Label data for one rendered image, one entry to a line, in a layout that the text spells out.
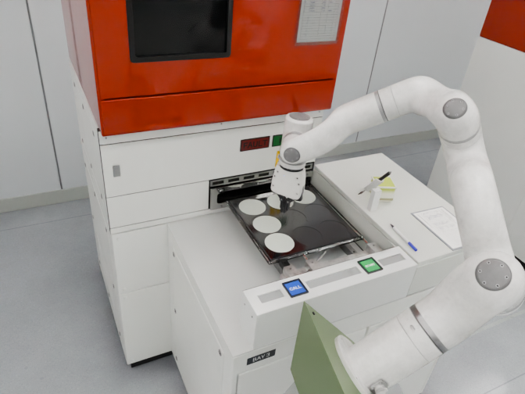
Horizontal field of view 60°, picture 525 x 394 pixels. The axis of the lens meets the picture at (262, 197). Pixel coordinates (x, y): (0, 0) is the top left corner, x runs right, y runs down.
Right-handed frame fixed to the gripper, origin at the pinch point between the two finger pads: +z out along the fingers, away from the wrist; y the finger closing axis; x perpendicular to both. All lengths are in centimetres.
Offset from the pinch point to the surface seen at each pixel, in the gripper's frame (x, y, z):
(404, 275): -0.7, 42.2, 8.3
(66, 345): -24, -88, 103
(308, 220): 12.4, 5.3, 11.3
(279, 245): -5.5, 2.2, 11.8
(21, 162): 43, -189, 69
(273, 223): 4.0, -4.7, 11.6
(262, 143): 20.2, -19.8, -8.4
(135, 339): -19, -50, 80
